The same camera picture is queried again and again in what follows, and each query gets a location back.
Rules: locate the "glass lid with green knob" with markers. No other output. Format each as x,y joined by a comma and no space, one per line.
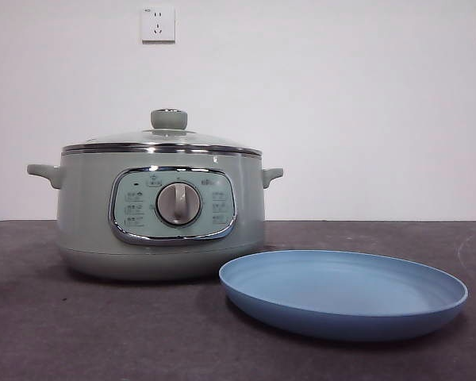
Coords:
168,118

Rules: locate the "blue round plate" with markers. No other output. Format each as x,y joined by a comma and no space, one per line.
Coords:
341,293

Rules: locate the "pale green electric steamer pot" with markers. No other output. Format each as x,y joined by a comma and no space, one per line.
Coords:
87,222

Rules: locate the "white wall power socket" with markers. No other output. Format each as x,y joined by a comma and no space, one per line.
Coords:
158,24

